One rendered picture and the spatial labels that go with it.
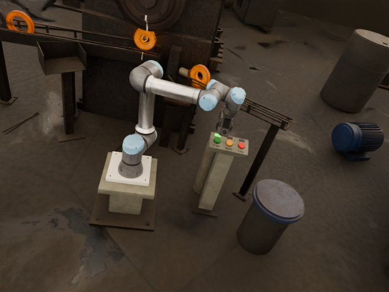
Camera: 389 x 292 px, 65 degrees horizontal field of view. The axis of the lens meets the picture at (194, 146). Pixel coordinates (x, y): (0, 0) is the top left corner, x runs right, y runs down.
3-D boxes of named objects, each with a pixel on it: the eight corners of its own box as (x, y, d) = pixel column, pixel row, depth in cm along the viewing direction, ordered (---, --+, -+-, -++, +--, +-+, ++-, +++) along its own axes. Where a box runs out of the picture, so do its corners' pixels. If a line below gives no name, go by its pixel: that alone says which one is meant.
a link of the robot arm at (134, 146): (117, 159, 176) (118, 141, 168) (129, 147, 187) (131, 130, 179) (135, 167, 174) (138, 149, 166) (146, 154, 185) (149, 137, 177)
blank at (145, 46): (130, 35, 220) (129, 36, 218) (146, 22, 214) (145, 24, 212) (144, 52, 228) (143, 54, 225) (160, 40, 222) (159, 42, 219)
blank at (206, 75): (196, 87, 226) (193, 88, 224) (190, 66, 222) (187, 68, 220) (212, 84, 216) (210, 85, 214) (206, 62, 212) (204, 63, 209)
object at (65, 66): (45, 127, 244) (36, 41, 199) (79, 123, 258) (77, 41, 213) (51, 143, 232) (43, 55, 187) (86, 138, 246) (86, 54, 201)
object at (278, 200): (231, 214, 219) (252, 172, 192) (274, 223, 222) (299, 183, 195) (233, 255, 194) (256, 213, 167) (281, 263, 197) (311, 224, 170)
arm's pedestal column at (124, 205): (153, 232, 194) (160, 205, 178) (88, 225, 187) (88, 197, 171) (157, 185, 224) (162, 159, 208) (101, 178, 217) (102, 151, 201)
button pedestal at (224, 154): (189, 194, 224) (210, 128, 186) (220, 201, 227) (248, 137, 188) (187, 211, 212) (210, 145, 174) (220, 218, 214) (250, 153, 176)
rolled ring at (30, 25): (21, 42, 227) (24, 41, 229) (37, 29, 220) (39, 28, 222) (0, 21, 217) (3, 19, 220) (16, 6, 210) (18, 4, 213)
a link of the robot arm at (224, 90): (206, 83, 145) (226, 94, 144) (213, 76, 154) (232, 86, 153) (200, 97, 150) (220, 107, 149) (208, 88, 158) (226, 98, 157)
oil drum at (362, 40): (314, 86, 435) (348, 23, 380) (353, 95, 441) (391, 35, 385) (326, 108, 389) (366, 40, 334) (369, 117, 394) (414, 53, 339)
